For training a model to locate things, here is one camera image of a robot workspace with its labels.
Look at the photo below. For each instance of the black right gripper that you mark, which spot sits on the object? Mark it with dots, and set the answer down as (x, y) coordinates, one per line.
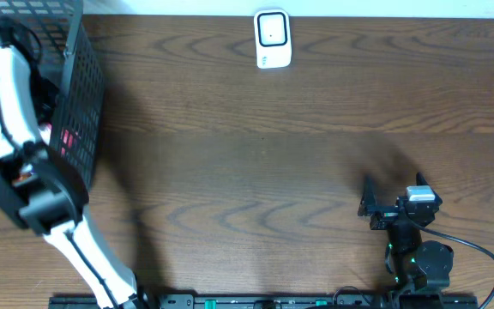
(385, 215)

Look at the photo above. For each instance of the pink purple tissue pack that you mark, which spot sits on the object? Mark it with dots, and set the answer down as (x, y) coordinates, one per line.
(68, 139)

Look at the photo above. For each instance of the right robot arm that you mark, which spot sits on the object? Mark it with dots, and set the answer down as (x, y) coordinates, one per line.
(421, 268)

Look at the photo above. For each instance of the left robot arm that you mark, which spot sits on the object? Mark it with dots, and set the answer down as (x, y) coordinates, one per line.
(39, 189)

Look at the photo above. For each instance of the white barcode scanner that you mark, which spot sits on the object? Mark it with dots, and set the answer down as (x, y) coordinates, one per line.
(273, 39)

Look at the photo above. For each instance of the grey plastic mesh basket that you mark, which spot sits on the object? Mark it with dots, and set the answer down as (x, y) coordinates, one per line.
(67, 59)

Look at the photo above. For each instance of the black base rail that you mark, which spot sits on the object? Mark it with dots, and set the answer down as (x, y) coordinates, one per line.
(346, 299)

